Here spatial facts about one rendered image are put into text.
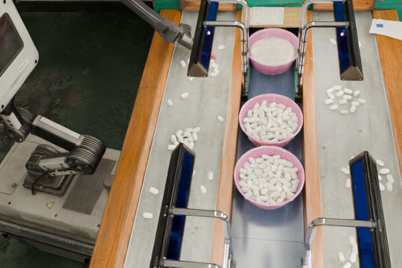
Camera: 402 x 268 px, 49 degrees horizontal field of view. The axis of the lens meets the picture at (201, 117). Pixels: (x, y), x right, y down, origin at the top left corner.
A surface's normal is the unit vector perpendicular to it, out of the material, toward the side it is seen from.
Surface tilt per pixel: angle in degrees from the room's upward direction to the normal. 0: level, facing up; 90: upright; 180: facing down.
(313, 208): 0
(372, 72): 0
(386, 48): 0
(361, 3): 66
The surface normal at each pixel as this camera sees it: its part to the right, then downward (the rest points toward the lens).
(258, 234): -0.09, -0.63
